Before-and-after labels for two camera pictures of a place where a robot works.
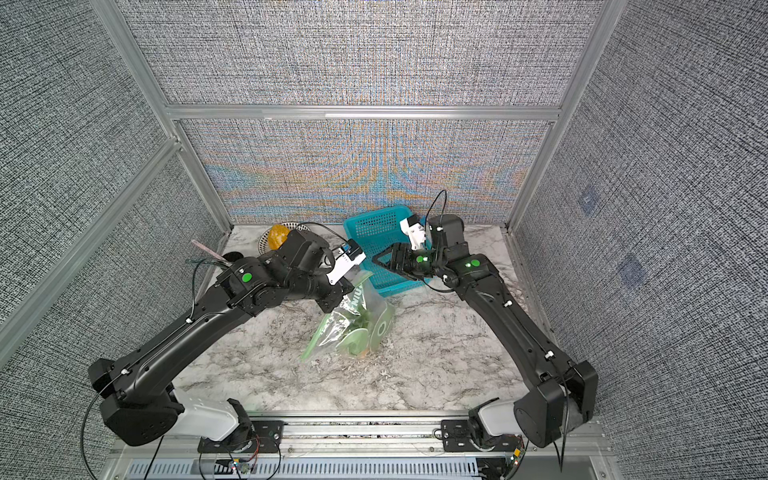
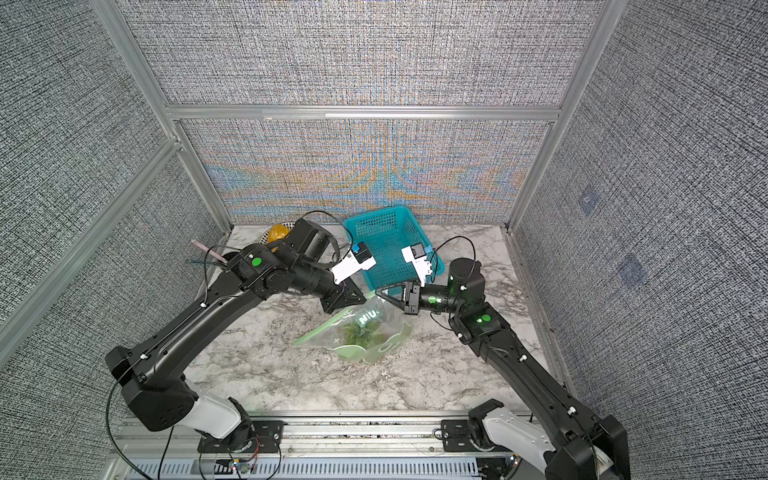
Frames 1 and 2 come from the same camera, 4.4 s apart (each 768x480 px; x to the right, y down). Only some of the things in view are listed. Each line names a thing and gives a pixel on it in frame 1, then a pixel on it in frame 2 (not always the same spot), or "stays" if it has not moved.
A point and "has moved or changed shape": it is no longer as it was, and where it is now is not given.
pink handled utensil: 208,250 stays
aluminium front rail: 343,448 stays
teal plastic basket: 374,230 stays
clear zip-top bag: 360,325 has moved or changed shape
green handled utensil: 202,260 stays
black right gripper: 402,253 to 412,288
